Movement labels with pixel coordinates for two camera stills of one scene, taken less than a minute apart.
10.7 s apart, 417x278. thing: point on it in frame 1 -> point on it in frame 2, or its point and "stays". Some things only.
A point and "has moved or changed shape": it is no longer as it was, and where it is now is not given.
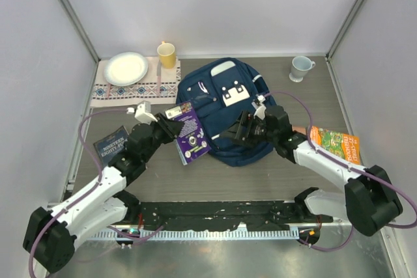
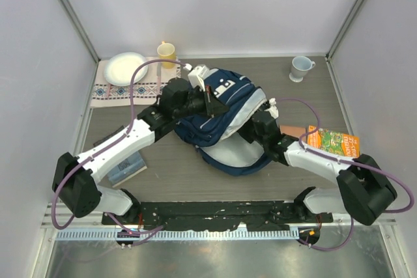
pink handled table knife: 159,77 stays
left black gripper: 170,128 -> 216,107
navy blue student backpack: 220,90 has moved or changed shape
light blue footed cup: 300,66 stays
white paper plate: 125,68 stays
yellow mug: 166,51 stays
